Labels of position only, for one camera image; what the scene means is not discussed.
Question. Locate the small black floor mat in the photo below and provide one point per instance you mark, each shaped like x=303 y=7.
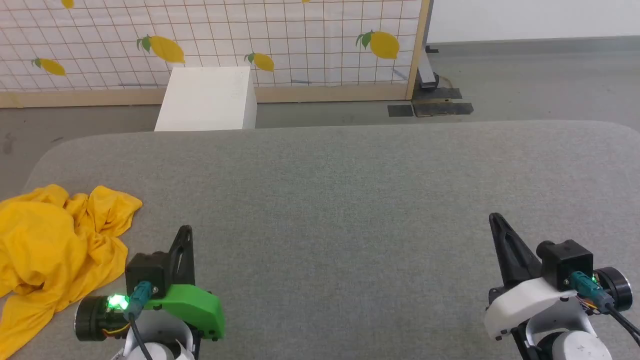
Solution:
x=400 y=110

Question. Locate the grey fabric sofa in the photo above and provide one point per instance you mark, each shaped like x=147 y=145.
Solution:
x=350 y=210

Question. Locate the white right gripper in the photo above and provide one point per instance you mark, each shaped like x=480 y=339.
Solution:
x=530 y=302

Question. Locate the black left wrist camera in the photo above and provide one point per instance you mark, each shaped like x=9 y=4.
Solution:
x=146 y=272

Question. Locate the lemon print partition screen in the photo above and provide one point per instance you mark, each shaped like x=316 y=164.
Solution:
x=215 y=35

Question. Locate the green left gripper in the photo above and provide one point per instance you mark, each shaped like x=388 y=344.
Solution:
x=192 y=306

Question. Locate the long black floor mat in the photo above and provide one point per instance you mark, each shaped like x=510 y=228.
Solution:
x=442 y=108

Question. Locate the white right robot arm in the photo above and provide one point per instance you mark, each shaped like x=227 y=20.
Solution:
x=570 y=347

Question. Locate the white box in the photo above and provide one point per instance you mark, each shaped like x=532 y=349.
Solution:
x=207 y=100

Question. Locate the metal screen foot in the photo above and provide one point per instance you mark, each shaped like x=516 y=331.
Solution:
x=427 y=75

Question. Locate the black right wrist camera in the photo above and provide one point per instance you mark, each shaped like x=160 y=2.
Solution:
x=567 y=262

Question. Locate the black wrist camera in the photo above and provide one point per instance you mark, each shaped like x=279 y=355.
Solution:
x=146 y=272
x=567 y=262

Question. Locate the yellow and white garment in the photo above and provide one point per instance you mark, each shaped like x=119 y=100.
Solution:
x=47 y=240

